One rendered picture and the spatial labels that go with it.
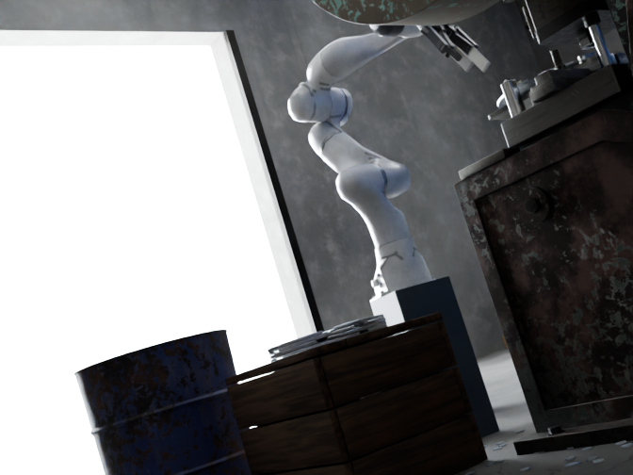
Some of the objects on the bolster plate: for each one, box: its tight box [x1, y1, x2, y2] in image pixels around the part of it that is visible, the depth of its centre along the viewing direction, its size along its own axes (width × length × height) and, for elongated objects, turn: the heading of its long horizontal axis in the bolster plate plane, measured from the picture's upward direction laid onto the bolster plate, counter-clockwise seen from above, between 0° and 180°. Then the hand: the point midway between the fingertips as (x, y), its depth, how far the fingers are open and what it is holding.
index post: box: [501, 78, 527, 118], centre depth 192 cm, size 3×3×10 cm
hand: (471, 60), depth 218 cm, fingers open, 6 cm apart
